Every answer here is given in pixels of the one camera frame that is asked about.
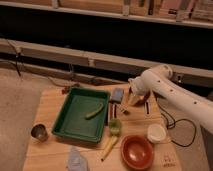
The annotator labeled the large red-brown bowl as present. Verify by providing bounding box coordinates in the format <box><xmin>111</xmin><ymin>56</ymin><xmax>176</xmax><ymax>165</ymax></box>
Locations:
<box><xmin>120</xmin><ymin>135</ymin><xmax>154</xmax><ymax>171</ymax></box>

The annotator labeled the white paper cup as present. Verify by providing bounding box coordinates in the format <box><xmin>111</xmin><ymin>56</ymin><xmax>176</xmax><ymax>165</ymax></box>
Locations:
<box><xmin>147</xmin><ymin>124</ymin><xmax>166</xmax><ymax>143</ymax></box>

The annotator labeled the blue-grey crumpled cloth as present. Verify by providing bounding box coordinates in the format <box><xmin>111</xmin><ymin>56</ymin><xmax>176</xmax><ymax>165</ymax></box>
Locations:
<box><xmin>67</xmin><ymin>147</ymin><xmax>88</xmax><ymax>171</ymax></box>

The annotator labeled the dark fork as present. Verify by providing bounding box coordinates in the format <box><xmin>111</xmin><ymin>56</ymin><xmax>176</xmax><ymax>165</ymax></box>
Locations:
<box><xmin>116</xmin><ymin>104</ymin><xmax>130</xmax><ymax>115</ymax></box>

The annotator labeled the green plastic tray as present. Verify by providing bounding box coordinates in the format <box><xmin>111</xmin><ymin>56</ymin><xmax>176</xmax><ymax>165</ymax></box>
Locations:
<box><xmin>52</xmin><ymin>88</ymin><xmax>110</xmax><ymax>143</ymax></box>

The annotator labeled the green cucumber toy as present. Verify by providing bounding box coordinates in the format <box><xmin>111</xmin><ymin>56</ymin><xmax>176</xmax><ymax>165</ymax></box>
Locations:
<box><xmin>85</xmin><ymin>103</ymin><xmax>104</xmax><ymax>120</ymax></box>

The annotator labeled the dark brown small bowl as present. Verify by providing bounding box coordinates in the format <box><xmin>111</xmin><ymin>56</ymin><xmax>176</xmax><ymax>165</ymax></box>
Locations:
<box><xmin>128</xmin><ymin>90</ymin><xmax>150</xmax><ymax>106</ymax></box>

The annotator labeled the black cable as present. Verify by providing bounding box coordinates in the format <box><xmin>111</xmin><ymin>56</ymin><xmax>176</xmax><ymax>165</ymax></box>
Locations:
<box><xmin>157</xmin><ymin>103</ymin><xmax>198</xmax><ymax>148</ymax></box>

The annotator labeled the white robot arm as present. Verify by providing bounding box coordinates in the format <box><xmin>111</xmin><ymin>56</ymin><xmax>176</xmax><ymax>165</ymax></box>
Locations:
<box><xmin>129</xmin><ymin>64</ymin><xmax>213</xmax><ymax>134</ymax></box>

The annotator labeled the green yellow brush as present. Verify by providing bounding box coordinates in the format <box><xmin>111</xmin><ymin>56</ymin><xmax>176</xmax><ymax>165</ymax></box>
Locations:
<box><xmin>101</xmin><ymin>118</ymin><xmax>122</xmax><ymax>161</ymax></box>

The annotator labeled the small metal cup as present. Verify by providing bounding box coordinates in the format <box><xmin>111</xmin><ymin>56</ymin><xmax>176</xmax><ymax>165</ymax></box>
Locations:
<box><xmin>31</xmin><ymin>124</ymin><xmax>48</xmax><ymax>141</ymax></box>

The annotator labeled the red object behind table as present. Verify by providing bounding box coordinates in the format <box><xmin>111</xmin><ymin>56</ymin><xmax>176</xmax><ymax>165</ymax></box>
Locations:
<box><xmin>61</xmin><ymin>84</ymin><xmax>80</xmax><ymax>94</ymax></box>

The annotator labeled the black white knife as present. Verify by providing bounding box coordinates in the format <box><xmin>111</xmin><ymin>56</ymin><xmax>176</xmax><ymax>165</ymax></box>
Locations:
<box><xmin>145</xmin><ymin>102</ymin><xmax>150</xmax><ymax>115</ymax></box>

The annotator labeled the red black utensil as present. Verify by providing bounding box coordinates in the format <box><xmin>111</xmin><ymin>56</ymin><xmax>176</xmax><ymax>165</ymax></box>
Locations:
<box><xmin>107</xmin><ymin>103</ymin><xmax>117</xmax><ymax>122</ymax></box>

